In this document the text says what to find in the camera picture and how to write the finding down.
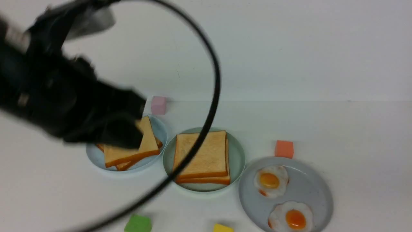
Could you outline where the light blue bread plate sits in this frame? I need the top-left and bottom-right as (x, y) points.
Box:
(86, 114), (170, 175)

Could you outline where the orange foam cube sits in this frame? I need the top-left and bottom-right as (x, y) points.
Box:
(274, 140), (294, 159)

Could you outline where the mint green centre plate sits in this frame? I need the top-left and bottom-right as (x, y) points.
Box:
(162, 131), (246, 194)

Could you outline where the toast slice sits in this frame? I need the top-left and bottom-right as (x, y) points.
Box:
(103, 116), (160, 168)
(173, 130), (228, 179)
(175, 139), (231, 185)
(95, 137), (163, 171)

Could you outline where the fried egg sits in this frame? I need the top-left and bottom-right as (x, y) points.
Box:
(253, 165), (289, 198)
(267, 201), (314, 232)

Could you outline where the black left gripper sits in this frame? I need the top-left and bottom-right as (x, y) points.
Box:
(1, 48), (146, 149)

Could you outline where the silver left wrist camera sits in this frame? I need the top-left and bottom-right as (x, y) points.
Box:
(66, 7), (116, 41)

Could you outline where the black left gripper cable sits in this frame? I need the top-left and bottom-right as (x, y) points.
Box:
(64, 0), (222, 232)

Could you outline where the grey egg plate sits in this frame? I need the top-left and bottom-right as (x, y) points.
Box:
(238, 157), (334, 232)

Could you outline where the yellow foam cube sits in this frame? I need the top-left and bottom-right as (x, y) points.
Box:
(213, 224), (234, 232)

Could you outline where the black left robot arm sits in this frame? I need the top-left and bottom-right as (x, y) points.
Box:
(1, 15), (146, 149)

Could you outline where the fried egg bottom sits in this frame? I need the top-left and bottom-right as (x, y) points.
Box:
(267, 201), (314, 232)

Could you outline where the green foam cube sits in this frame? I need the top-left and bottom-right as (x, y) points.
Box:
(124, 214), (153, 232)

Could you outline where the pink foam cube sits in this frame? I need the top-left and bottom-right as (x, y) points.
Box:
(151, 96), (167, 115)

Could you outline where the fried egg middle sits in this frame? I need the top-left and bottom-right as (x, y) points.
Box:
(253, 165), (289, 198)

